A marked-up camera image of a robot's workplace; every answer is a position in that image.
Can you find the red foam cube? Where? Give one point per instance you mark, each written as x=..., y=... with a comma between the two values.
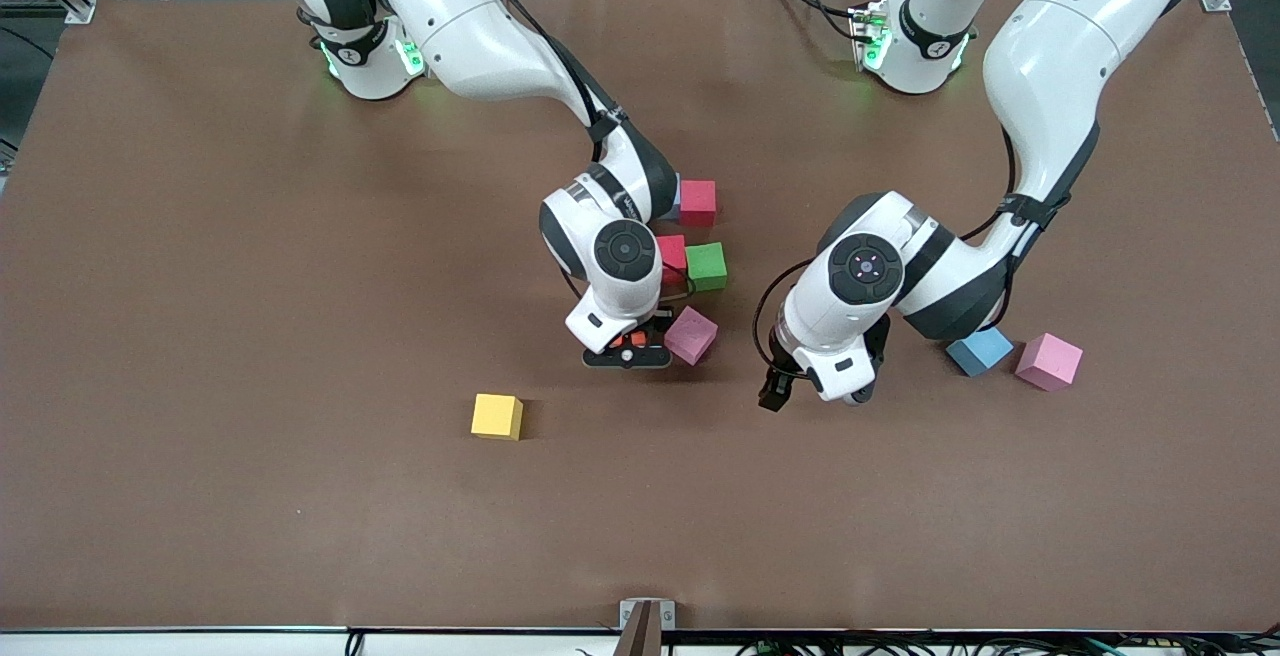
x=698, y=204
x=675, y=254

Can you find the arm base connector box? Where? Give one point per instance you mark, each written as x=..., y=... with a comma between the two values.
x=410, y=58
x=870, y=36

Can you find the large table cover sheet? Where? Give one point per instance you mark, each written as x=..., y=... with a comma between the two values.
x=200, y=286

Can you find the orange foam cube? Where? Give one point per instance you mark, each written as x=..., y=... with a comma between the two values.
x=636, y=339

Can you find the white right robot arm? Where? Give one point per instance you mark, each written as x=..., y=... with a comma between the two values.
x=620, y=296

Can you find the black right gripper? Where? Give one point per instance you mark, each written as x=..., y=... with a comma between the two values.
x=661, y=323

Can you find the white table edge rail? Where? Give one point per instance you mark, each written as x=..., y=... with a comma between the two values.
x=150, y=646

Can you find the yellow foam cube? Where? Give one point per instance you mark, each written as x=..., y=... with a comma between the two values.
x=497, y=416

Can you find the green foam cube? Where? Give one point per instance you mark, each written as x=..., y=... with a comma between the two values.
x=706, y=266

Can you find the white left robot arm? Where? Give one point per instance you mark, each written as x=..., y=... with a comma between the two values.
x=1050, y=66

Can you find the grey metal table bracket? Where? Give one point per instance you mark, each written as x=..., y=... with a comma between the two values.
x=647, y=616

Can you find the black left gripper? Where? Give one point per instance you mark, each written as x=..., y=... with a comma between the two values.
x=778, y=388

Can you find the pink foam cube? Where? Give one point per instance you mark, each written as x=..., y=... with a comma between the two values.
x=1049, y=361
x=693, y=334

